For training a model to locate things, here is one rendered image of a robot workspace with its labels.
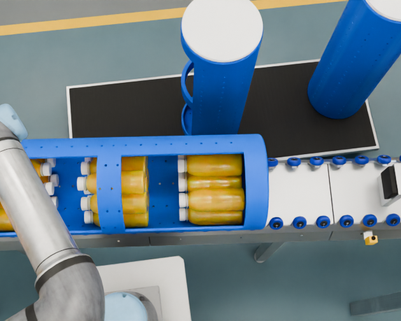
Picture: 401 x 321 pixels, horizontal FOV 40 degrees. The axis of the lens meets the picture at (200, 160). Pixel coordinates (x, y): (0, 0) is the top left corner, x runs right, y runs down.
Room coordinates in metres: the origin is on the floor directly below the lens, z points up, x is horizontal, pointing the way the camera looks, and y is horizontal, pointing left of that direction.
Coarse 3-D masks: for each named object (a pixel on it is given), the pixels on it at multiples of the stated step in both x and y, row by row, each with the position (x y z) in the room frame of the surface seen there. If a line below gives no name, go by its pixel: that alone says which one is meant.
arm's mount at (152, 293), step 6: (138, 288) 0.12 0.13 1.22; (144, 288) 0.12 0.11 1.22; (150, 288) 0.12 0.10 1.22; (156, 288) 0.12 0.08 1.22; (144, 294) 0.11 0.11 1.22; (150, 294) 0.11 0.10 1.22; (156, 294) 0.11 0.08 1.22; (150, 300) 0.09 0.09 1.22; (156, 300) 0.09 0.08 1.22; (156, 306) 0.08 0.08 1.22; (162, 318) 0.05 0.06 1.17
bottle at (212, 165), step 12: (192, 156) 0.52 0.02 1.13; (204, 156) 0.52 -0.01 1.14; (216, 156) 0.52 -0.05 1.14; (228, 156) 0.53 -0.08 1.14; (240, 156) 0.53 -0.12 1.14; (192, 168) 0.48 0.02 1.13; (204, 168) 0.48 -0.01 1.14; (216, 168) 0.49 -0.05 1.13; (228, 168) 0.49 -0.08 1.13; (240, 168) 0.49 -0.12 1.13
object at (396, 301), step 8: (384, 296) 0.24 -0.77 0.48; (392, 296) 0.23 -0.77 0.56; (400, 296) 0.23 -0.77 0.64; (352, 304) 0.23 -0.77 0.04; (360, 304) 0.23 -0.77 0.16; (368, 304) 0.22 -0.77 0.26; (376, 304) 0.21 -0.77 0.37; (384, 304) 0.21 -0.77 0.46; (392, 304) 0.20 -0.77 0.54; (400, 304) 0.20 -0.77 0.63; (352, 312) 0.20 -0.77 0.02; (360, 312) 0.19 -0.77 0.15; (368, 312) 0.19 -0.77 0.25; (376, 312) 0.18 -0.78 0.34; (384, 312) 0.19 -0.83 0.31
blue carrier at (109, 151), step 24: (24, 144) 0.49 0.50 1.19; (48, 144) 0.49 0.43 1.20; (72, 144) 0.50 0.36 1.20; (96, 144) 0.50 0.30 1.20; (120, 144) 0.51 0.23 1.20; (144, 144) 0.52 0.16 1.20; (168, 144) 0.52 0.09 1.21; (192, 144) 0.53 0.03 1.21; (216, 144) 0.54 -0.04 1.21; (240, 144) 0.54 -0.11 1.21; (264, 144) 0.55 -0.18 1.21; (72, 168) 0.49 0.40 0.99; (120, 168) 0.43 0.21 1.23; (168, 168) 0.52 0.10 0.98; (264, 168) 0.47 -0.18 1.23; (72, 192) 0.42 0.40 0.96; (120, 192) 0.37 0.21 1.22; (168, 192) 0.45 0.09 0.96; (264, 192) 0.41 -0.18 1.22; (72, 216) 0.34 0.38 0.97; (120, 216) 0.31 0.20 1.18; (168, 216) 0.37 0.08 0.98; (264, 216) 0.35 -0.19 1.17
